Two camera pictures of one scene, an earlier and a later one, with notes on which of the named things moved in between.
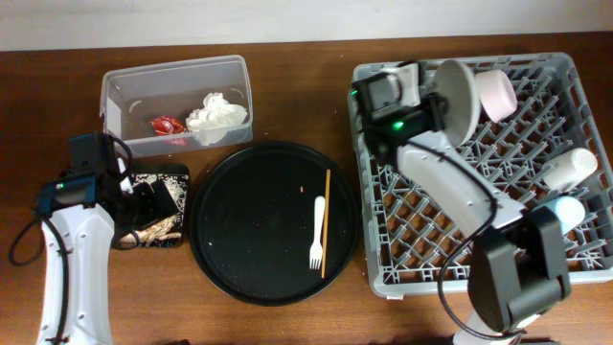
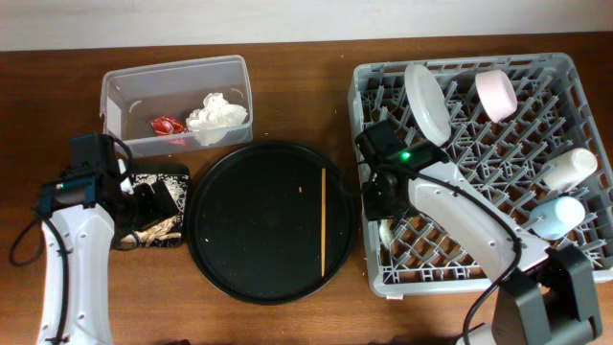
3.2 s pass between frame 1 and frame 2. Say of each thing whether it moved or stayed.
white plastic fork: moved
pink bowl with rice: stayed
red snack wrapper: stayed
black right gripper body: moved
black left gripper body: stayed
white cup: stayed
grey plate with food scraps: moved
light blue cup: stayed
